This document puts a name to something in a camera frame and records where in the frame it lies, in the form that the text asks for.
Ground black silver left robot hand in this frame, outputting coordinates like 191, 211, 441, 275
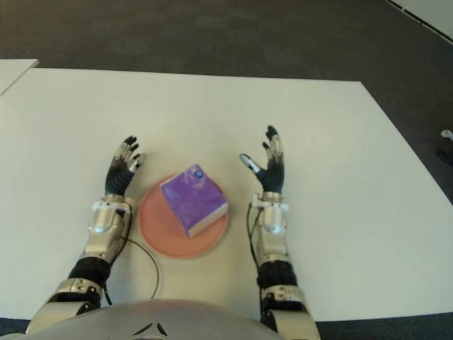
104, 135, 148, 196

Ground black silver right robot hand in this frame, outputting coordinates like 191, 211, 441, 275
239, 124, 287, 195

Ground purple tissue paper pack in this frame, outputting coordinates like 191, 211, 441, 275
159, 163, 229, 239

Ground round pink plate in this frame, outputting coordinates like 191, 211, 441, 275
137, 172, 229, 260

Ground silver robot torso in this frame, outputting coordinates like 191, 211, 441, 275
0, 299, 287, 340

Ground white neighbouring table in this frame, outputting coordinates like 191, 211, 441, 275
0, 58, 39, 96

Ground dark object with white cap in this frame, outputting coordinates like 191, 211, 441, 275
437, 129, 453, 162

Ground white panel with black slots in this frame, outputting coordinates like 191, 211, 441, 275
385, 0, 453, 42

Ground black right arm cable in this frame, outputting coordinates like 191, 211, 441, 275
246, 205, 265, 284

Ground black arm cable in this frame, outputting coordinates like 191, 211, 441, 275
246, 205, 265, 284
102, 208, 161, 305

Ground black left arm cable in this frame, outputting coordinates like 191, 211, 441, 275
102, 208, 161, 305

